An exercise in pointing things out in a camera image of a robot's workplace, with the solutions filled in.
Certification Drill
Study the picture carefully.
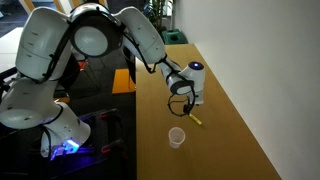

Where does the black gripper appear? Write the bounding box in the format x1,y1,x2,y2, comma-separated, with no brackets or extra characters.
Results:
182,102,196,115

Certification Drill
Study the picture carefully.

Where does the yellow marker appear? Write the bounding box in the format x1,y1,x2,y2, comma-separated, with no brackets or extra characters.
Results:
188,113,203,126

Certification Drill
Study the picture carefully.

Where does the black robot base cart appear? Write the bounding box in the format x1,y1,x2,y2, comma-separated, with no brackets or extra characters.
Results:
0,108,137,180

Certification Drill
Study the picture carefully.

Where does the clear plastic cup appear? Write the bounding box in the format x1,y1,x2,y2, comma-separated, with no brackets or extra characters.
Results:
167,126,187,150

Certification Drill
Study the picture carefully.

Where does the orange box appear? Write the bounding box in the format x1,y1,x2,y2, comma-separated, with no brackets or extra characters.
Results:
111,68,137,95

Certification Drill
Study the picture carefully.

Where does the green bin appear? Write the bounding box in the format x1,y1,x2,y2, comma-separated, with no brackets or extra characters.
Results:
161,28,188,45

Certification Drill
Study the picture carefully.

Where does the red and black clamp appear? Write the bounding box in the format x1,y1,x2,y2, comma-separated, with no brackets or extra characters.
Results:
100,139,125,155

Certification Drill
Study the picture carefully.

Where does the green potted plant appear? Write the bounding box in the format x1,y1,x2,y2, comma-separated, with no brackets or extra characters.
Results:
143,0,175,33

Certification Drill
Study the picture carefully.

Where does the black chair with orange legs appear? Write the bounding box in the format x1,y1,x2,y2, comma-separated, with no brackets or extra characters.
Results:
54,53,101,92

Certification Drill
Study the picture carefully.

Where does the white table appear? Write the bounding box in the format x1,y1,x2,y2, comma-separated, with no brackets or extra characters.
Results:
0,27,25,74

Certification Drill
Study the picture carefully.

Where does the orange door frame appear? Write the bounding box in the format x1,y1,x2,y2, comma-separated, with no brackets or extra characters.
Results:
19,0,65,14

